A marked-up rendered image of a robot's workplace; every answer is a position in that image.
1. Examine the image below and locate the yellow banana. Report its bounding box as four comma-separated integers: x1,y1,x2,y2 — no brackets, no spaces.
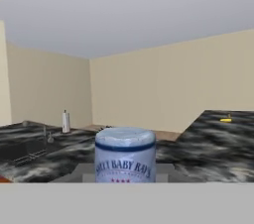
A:
219,113,233,124

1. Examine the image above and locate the grey sink tap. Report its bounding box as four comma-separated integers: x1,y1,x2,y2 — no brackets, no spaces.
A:
42,124,48,143

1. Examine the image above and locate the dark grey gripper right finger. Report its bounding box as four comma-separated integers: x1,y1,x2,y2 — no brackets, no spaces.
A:
155,163,203,183

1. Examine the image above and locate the dark kitchen sink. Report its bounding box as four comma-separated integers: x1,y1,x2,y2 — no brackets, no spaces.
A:
0,138,50,167

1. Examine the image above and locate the white blue-capped condiment bottle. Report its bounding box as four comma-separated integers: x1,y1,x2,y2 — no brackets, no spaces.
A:
94,127,157,183

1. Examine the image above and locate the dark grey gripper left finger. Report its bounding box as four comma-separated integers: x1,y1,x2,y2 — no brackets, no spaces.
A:
49,163,97,183

